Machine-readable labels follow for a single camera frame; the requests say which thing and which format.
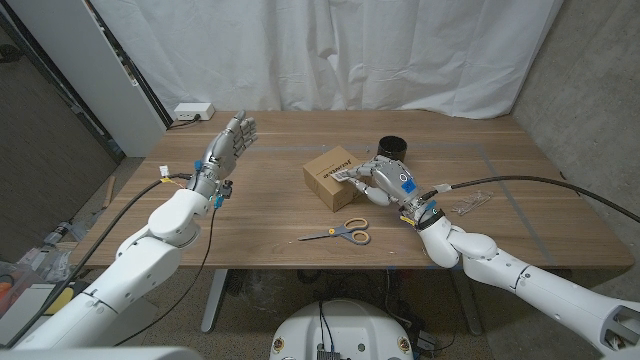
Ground small grey adapter box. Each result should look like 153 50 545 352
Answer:
416 329 439 354

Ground black power strip cable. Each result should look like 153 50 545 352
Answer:
167 115 201 130

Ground clear plastic wrapper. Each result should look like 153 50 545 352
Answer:
449 189 495 217

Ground grey table leg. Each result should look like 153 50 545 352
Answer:
452 268 484 336
200 268 229 334

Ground brown cardboard box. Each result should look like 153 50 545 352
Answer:
302 145 374 213

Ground wooden stick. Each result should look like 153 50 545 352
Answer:
102 174 117 210

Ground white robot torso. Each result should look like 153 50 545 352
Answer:
269 298 415 360

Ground white cloth backdrop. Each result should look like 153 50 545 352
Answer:
89 0 566 120

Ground yellow black foot pedal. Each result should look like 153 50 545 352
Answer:
42 284 91 316

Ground black cup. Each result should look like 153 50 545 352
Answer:
377 135 408 164

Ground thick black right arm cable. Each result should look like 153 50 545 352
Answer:
434 174 640 224

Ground orange grey handled scissors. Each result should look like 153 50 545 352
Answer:
297 217 372 246

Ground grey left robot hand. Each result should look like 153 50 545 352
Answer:
187 109 259 199

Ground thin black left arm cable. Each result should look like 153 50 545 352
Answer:
113 207 221 347

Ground white cabinet panel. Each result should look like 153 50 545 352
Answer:
5 0 169 158

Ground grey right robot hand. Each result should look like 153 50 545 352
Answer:
344 154 441 227

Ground white power strip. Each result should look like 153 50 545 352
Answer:
173 102 216 122

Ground clutter pile with plastic bags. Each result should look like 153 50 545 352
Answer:
14 219 91 281

